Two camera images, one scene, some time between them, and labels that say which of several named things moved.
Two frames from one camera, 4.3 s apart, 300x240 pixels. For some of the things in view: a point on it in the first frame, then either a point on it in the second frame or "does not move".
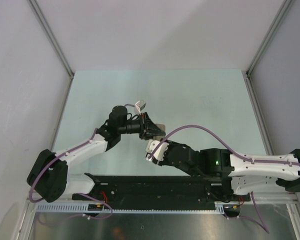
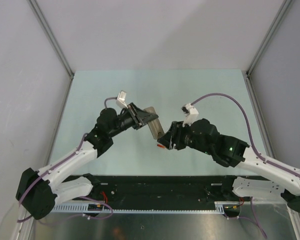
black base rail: [161, 192] does not move
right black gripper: [171, 144] -> [174, 134]
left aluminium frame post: [37, 10] does not move
